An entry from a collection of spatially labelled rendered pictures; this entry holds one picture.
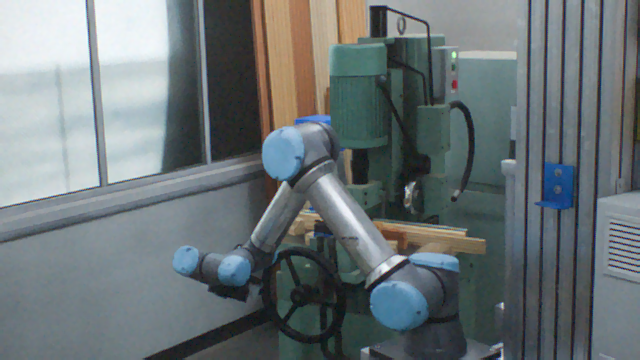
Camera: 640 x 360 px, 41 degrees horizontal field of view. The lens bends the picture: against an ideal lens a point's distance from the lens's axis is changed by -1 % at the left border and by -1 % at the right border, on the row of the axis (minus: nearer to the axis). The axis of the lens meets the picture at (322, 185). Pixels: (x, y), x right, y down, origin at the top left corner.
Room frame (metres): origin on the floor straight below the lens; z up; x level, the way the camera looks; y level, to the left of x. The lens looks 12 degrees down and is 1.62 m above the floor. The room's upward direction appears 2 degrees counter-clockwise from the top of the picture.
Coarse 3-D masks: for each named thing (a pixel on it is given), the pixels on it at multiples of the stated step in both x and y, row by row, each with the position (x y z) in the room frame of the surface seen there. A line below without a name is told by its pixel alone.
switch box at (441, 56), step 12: (432, 48) 2.81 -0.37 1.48; (444, 48) 2.79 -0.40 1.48; (456, 48) 2.84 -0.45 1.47; (432, 60) 2.81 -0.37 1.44; (444, 60) 2.78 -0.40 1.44; (456, 60) 2.84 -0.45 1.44; (444, 72) 2.78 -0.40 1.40; (456, 72) 2.84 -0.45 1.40; (444, 84) 2.78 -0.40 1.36; (444, 96) 2.78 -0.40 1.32
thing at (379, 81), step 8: (376, 80) 2.46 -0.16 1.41; (384, 80) 2.46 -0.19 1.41; (384, 88) 2.48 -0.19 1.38; (392, 104) 2.52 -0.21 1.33; (400, 120) 2.56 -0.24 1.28; (400, 128) 2.58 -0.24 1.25; (408, 136) 2.61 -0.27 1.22; (408, 144) 2.62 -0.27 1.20; (416, 152) 2.65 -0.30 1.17; (416, 160) 2.67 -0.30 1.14; (424, 160) 2.66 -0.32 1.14; (416, 168) 2.66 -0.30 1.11; (424, 168) 2.66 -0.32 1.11
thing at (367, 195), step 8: (352, 184) 2.65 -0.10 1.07; (368, 184) 2.65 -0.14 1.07; (376, 184) 2.66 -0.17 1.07; (352, 192) 2.60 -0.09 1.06; (360, 192) 2.59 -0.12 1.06; (368, 192) 2.62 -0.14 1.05; (376, 192) 2.66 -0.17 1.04; (360, 200) 2.59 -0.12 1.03; (368, 200) 2.62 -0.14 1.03; (376, 200) 2.66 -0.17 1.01
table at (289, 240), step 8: (288, 240) 2.63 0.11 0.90; (296, 240) 2.63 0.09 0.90; (304, 240) 2.63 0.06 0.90; (280, 248) 2.61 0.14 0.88; (408, 248) 2.50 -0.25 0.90; (416, 248) 2.50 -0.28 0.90; (296, 256) 2.58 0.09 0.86; (408, 256) 2.42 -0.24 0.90; (456, 256) 2.42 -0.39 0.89; (464, 256) 2.47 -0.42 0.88; (464, 264) 2.47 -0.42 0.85; (312, 272) 2.44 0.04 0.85; (344, 272) 2.38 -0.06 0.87; (352, 272) 2.37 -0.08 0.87; (360, 272) 2.38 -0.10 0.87; (344, 280) 2.38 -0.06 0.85; (352, 280) 2.36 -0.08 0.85; (360, 280) 2.37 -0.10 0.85
